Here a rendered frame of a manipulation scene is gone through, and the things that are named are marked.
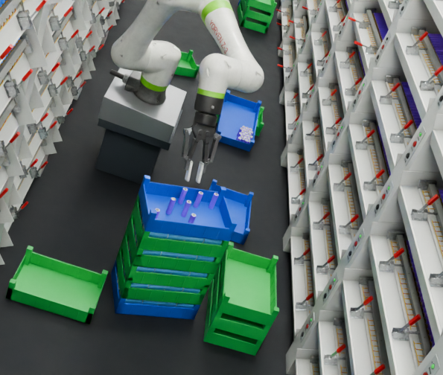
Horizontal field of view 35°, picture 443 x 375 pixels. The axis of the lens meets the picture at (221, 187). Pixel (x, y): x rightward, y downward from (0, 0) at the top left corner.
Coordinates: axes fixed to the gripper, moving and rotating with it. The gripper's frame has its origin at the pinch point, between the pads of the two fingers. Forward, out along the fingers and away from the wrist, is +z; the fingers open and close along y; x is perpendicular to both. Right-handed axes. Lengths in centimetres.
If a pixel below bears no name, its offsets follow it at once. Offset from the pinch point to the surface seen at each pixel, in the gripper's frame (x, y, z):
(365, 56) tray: -31, -71, -51
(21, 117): 16, 59, -11
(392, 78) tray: -8, -71, -45
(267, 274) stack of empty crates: -13, -42, 37
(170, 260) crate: 2.1, 2.3, 31.3
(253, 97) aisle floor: -174, -85, -20
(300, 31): -200, -117, -65
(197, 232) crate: 8.1, -2.9, 18.7
